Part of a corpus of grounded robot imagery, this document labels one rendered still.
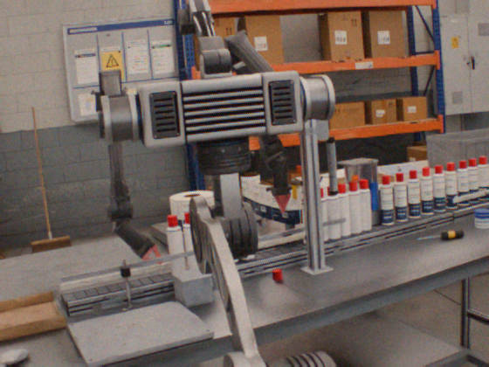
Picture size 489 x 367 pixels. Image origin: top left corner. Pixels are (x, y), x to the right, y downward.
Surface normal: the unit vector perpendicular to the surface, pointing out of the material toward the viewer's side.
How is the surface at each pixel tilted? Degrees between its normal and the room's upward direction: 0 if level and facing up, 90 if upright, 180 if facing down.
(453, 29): 90
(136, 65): 92
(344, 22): 90
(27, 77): 90
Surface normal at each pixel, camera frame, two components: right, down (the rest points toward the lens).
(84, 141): 0.26, 0.15
